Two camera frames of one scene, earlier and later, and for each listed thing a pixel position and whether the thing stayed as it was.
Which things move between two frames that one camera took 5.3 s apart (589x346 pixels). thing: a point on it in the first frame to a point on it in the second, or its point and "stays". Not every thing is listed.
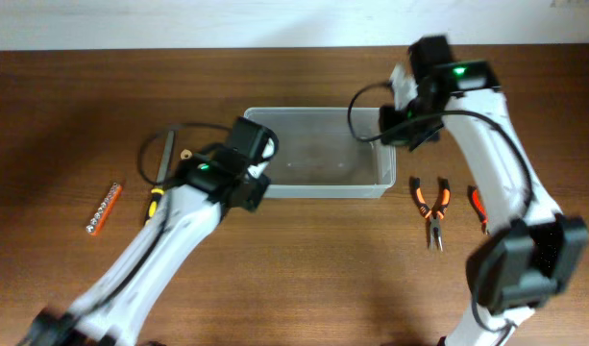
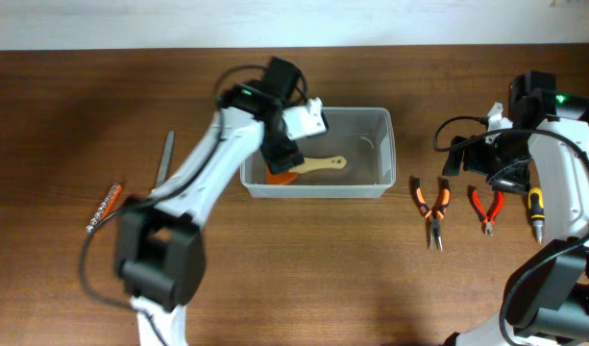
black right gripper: [401, 129] to [470, 157]
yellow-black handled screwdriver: [158, 192] stays
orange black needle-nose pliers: [433, 218] stays
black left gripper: [252, 192] to [282, 160]
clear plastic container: [330, 153] stays
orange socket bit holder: [104, 211] stays
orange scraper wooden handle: [185, 154] to [320, 163]
